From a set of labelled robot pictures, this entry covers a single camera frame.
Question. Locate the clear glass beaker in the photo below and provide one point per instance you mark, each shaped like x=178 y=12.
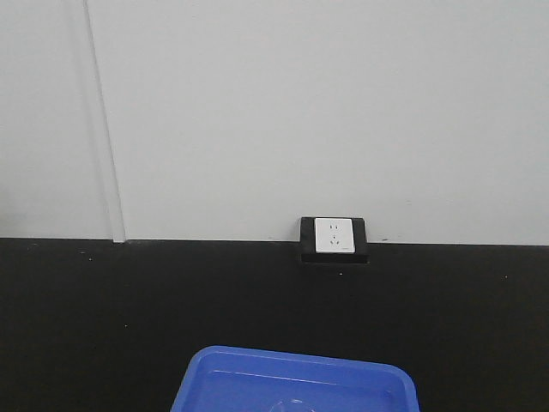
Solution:
x=291 y=405

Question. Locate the blue plastic tray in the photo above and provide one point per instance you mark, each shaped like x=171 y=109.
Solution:
x=221 y=378

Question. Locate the black socket mounting box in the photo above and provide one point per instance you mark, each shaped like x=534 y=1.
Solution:
x=308 y=253

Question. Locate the white wall power socket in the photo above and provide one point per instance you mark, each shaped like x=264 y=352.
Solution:
x=334 y=235

